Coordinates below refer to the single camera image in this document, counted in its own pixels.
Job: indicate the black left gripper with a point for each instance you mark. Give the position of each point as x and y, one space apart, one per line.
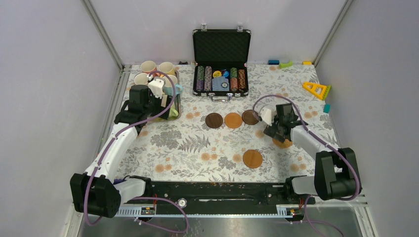
168 98

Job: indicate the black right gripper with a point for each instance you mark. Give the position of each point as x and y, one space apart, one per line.
272 131

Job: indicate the woven cork coaster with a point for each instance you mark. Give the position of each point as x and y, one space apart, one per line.
283 145

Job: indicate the light green mug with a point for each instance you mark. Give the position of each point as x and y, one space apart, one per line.
173 113

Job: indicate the dark walnut wooden coaster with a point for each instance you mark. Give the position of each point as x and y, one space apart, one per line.
249 118

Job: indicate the dark brown wooden coaster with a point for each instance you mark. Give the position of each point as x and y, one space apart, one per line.
214 120

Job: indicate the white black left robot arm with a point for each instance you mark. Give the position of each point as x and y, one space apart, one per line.
94 191

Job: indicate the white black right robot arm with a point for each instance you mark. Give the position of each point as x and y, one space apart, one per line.
335 175

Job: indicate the orange wooden coaster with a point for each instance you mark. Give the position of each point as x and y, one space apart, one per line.
233 120

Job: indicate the light brown wooden coaster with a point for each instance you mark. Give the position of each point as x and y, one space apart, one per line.
252 159

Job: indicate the pink mug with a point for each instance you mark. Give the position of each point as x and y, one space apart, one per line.
148 67

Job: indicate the silver metal tray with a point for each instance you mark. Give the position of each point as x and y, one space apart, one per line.
176 102

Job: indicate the light blue mug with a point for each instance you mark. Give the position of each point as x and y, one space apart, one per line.
169 89

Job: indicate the teal toy block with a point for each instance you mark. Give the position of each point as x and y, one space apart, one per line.
327 108

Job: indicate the yellow triangle toy block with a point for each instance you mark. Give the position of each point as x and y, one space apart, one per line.
318 90

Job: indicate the yellow mug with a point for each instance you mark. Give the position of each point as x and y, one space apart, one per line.
167 68

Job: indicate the green toy block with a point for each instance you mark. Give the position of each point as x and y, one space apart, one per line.
286 65

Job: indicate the blue toy block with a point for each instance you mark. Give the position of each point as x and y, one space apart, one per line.
273 62

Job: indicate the floral table mat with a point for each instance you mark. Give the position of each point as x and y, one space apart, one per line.
186 149

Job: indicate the black poker chip case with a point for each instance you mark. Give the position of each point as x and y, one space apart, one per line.
221 57

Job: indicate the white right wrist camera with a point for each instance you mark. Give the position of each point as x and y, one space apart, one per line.
267 115

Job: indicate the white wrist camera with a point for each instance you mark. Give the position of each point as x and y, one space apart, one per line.
156 85
267 115

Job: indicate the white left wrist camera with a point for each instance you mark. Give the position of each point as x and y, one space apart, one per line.
156 85

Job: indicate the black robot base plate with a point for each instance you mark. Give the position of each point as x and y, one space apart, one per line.
214 198

